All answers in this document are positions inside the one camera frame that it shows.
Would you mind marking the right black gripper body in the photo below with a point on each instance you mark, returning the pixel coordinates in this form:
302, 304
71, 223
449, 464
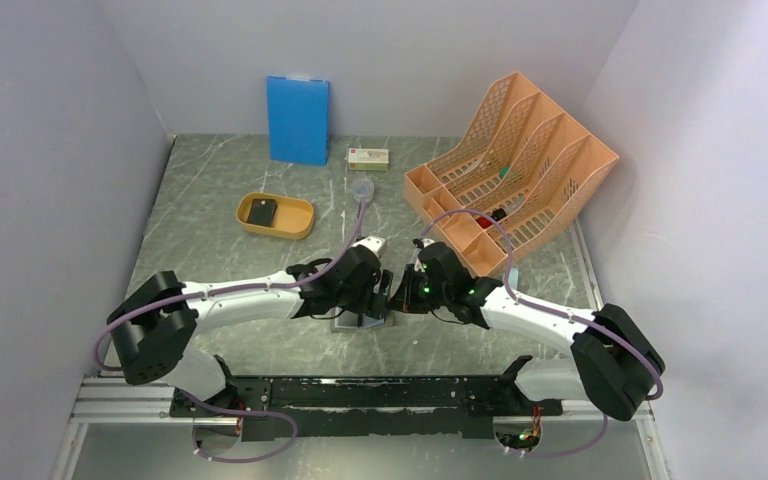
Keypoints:
419, 294

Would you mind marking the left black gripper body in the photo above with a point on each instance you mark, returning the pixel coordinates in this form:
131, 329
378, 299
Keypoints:
364, 300

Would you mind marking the grey card holder wallet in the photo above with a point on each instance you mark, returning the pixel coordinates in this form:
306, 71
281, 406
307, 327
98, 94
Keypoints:
345, 321

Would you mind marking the yellow oval tray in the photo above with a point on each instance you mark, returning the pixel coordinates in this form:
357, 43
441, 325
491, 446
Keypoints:
293, 220

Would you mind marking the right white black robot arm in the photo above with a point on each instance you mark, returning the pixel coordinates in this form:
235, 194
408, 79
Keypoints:
606, 359

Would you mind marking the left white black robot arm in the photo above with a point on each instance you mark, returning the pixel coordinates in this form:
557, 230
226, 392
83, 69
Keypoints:
151, 330

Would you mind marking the light blue card on table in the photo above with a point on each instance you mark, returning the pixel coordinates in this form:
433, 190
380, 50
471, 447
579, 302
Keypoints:
513, 277

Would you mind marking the black credit card stack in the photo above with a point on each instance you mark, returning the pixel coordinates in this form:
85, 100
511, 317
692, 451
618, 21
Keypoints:
262, 212

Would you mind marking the red black object in rack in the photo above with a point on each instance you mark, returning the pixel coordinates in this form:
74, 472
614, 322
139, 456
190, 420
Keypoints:
495, 216

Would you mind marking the small clear plastic cup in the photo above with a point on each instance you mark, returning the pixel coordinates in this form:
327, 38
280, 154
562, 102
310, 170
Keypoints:
363, 190

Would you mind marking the small white red box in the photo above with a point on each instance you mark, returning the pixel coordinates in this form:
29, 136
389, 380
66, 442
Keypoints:
367, 159

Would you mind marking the orange file organizer rack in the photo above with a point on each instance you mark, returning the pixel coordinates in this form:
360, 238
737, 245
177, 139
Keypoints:
556, 165

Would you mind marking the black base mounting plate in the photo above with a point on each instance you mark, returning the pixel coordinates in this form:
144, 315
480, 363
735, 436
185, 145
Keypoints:
401, 405

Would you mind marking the blue board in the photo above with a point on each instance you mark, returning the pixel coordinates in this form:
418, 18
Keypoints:
298, 119

